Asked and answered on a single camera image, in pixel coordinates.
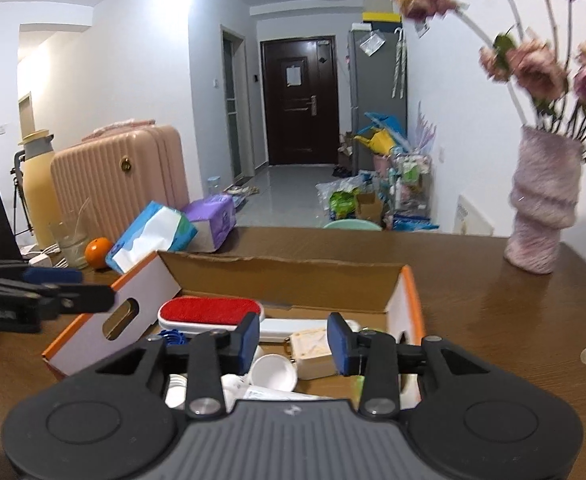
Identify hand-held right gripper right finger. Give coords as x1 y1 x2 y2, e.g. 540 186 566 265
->
327 312 492 421

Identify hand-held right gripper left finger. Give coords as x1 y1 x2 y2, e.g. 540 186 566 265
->
96 311 261 420

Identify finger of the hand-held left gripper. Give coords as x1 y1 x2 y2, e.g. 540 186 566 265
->
38 284 117 317
0 261 84 286

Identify beige square box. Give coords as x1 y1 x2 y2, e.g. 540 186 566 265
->
287 327 341 381

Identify white round lid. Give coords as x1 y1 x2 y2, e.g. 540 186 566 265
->
249 354 296 392

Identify white labelled bottle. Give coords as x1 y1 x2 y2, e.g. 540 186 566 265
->
165 372 346 409

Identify red white lint brush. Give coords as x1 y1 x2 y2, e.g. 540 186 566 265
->
157 296 359 343

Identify orange cardboard box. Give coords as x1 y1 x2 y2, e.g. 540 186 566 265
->
42 250 426 409

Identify clear glass cup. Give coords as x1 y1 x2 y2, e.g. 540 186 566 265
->
49 220 91 269

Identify orange fruit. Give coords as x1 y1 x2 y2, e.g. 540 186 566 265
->
84 237 115 269

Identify clear drinking straw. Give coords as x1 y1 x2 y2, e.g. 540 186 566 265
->
70 197 94 241

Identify yellow thermos flask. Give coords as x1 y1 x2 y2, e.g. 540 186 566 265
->
17 129 56 251

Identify blue tissue pack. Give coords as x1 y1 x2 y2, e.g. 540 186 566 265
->
106 201 199 275

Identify pink ribbed suitcase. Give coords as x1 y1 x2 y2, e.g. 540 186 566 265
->
50 117 190 256

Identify pale green basin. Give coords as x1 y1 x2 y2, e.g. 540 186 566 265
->
323 219 384 231

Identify purple tissue pack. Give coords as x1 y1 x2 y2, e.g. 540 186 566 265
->
180 194 236 253

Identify small brown carton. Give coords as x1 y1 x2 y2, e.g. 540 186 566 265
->
355 192 385 225

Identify green snack bag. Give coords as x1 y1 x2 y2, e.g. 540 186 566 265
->
329 191 359 221

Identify yellow watering can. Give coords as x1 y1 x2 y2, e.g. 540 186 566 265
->
354 129 396 157

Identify dark brown entrance door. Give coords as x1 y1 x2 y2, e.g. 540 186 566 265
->
260 36 339 167

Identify blue plastic toy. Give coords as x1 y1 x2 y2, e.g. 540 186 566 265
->
364 111 406 146

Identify grey side door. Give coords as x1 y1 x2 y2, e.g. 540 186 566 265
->
221 24 248 181

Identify purple feather decoration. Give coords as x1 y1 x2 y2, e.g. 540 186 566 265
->
413 102 439 153

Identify grey refrigerator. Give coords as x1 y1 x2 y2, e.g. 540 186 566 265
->
348 27 408 173

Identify grey ribbed vase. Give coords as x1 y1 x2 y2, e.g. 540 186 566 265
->
504 125 586 275

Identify hanging clear umbrella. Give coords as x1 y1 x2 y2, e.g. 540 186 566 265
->
392 27 406 100

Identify paper sheet on refrigerator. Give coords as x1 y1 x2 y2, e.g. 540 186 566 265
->
359 31 385 57

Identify dried pink roses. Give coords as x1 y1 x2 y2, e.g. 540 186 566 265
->
392 0 586 143

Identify white charger cable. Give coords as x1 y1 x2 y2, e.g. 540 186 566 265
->
20 242 69 268

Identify black camera tripod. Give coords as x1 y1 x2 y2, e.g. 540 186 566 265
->
9 152 34 238

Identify wire rack with supplies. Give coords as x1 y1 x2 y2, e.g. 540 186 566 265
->
373 152 434 233

